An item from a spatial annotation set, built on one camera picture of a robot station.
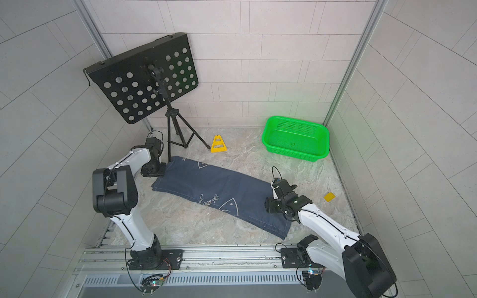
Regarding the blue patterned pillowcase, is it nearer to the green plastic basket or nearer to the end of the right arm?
the end of the right arm

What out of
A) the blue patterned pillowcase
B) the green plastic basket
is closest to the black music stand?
the blue patterned pillowcase

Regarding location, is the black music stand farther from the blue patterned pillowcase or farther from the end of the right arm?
the end of the right arm

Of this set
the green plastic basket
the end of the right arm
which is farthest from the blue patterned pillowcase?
Result: the green plastic basket

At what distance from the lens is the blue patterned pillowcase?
2.70ft

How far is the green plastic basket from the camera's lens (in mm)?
1072

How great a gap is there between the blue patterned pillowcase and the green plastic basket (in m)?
0.27
